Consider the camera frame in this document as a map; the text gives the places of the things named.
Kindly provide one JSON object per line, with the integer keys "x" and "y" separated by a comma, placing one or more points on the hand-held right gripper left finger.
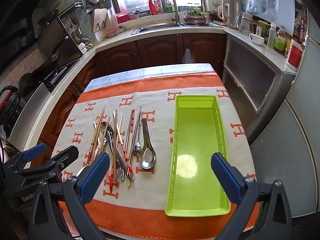
{"x": 95, "y": 177}

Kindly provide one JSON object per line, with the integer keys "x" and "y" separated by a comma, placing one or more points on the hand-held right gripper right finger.
{"x": 225, "y": 177}

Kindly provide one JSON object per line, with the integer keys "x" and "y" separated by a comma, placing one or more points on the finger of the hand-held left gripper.
{"x": 66, "y": 155}
{"x": 35, "y": 152}

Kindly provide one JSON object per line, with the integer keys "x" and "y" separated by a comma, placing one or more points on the steel fork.
{"x": 120, "y": 173}

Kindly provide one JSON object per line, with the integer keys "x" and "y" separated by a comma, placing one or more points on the bamboo chopstick black mark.
{"x": 100, "y": 140}
{"x": 108, "y": 123}

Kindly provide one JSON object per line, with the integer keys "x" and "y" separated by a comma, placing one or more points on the bamboo chopstick red striped end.
{"x": 98, "y": 123}
{"x": 102, "y": 115}

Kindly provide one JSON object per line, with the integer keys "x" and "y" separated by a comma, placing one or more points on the steel table spoon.
{"x": 106, "y": 128}

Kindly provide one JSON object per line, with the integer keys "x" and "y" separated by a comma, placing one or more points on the green plastic utensil tray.
{"x": 195, "y": 135}

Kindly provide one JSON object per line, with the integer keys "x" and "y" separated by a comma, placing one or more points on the cream chopstick red striped end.
{"x": 120, "y": 125}
{"x": 118, "y": 130}

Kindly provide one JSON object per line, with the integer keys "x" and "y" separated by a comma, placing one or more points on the large steel soup spoon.
{"x": 147, "y": 158}

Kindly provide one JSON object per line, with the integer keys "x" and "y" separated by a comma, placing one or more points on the steel chopstick red bands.
{"x": 132, "y": 120}
{"x": 133, "y": 135}

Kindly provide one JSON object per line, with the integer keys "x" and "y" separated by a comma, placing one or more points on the black red bag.
{"x": 8, "y": 105}

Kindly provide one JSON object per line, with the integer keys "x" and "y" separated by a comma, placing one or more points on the black wok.
{"x": 28, "y": 82}

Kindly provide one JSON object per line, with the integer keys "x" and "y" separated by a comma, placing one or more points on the gas stove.
{"x": 60, "y": 75}

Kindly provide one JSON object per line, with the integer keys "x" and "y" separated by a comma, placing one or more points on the silver refrigerator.
{"x": 295, "y": 135}

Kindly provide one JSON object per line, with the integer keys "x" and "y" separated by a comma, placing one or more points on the orange beige printed blanket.
{"x": 155, "y": 97}

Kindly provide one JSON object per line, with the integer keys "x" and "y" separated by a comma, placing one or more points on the silver frosted-door cabinet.
{"x": 250, "y": 75}

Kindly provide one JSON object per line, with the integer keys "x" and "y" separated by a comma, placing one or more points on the white ceramic cups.
{"x": 83, "y": 47}

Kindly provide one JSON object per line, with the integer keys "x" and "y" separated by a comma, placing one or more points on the light blue table cover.
{"x": 155, "y": 70}

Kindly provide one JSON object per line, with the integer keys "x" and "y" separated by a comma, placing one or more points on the white hanging plastic bag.
{"x": 188, "y": 56}

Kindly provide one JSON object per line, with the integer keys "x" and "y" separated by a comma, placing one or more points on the pink lidded container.
{"x": 112, "y": 33}

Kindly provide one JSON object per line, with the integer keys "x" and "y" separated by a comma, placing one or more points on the brown wooden kitchen cabinets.
{"x": 155, "y": 52}

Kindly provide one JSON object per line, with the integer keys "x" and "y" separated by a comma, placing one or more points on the white tub red label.
{"x": 294, "y": 55}

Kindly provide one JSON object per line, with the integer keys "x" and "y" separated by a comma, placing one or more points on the wooden cutting board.
{"x": 98, "y": 17}

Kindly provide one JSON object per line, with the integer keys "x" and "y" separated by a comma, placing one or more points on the white ceramic bowl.
{"x": 256, "y": 39}

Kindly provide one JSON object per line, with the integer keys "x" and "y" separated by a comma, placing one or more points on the dark range hood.
{"x": 20, "y": 10}

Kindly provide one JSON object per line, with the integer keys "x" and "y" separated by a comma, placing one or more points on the oil bottle green label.
{"x": 280, "y": 41}

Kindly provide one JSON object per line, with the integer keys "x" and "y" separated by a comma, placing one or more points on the pink plastic basin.
{"x": 122, "y": 18}

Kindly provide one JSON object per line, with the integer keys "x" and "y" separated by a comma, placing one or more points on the clear plastic bottle white cap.
{"x": 271, "y": 36}

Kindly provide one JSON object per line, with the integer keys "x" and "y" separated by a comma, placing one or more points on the small glass jar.
{"x": 259, "y": 31}

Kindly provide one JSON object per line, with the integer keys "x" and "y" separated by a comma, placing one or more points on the glass pitcher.
{"x": 246, "y": 23}

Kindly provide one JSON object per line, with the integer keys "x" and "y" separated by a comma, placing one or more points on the pink bowl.
{"x": 134, "y": 15}

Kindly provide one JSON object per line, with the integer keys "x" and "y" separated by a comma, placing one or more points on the steel kitchen sink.
{"x": 157, "y": 27}

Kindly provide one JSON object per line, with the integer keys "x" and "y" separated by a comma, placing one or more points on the white electric kettle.
{"x": 231, "y": 12}

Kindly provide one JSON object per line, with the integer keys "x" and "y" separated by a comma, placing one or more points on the green leafy vegetables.
{"x": 194, "y": 12}

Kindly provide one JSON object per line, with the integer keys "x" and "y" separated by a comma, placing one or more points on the red spray bottle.
{"x": 151, "y": 5}

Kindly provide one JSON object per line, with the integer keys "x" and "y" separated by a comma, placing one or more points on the pink bottle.
{"x": 158, "y": 5}

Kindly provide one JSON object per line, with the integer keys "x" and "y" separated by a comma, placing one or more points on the steel kitchen faucet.
{"x": 175, "y": 7}

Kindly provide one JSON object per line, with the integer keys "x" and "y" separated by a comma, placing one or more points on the colourful fridge stickers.
{"x": 301, "y": 17}

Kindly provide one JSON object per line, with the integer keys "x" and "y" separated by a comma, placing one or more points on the green dish soap bottle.
{"x": 169, "y": 7}

